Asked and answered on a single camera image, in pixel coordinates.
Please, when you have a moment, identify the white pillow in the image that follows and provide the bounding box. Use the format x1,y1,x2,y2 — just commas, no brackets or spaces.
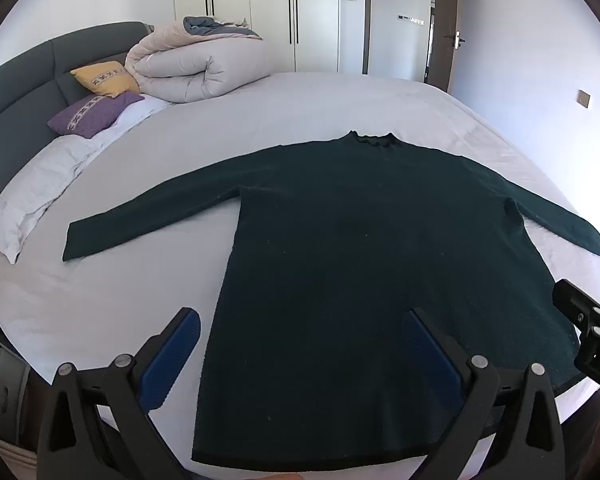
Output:
0,92,177,265

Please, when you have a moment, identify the dark green sweater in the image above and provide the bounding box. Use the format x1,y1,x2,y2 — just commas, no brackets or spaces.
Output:
61,130,600,473

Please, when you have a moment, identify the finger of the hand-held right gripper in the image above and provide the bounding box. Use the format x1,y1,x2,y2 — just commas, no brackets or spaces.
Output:
552,278,600,333

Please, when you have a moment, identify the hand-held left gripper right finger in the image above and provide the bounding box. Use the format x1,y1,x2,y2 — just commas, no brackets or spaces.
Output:
402,306,566,480

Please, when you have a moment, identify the purple patterned cushion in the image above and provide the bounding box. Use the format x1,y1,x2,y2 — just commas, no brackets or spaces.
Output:
46,91,146,139

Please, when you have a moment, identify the dark brown door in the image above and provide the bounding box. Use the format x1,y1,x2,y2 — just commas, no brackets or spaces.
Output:
426,0,462,95

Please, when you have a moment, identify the grey nightstand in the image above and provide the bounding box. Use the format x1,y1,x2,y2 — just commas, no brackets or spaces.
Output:
0,305,31,443

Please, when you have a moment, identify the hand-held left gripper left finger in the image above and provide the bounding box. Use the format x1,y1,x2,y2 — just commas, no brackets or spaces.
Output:
36,306,202,480

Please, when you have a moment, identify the yellow patterned cushion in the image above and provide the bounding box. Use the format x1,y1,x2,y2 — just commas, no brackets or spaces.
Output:
70,60,142,100

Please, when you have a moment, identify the bed with white sheet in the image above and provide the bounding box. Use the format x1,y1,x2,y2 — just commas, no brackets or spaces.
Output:
0,71,600,480

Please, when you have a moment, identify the folded beige duvet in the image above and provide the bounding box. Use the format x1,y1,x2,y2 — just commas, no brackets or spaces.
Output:
125,16,273,106

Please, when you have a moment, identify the white wardrobe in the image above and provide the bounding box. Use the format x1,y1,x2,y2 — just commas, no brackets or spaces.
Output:
171,0,368,75

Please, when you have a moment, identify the dark grey bed headboard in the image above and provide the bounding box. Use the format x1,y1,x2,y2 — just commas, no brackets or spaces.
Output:
0,21,156,241

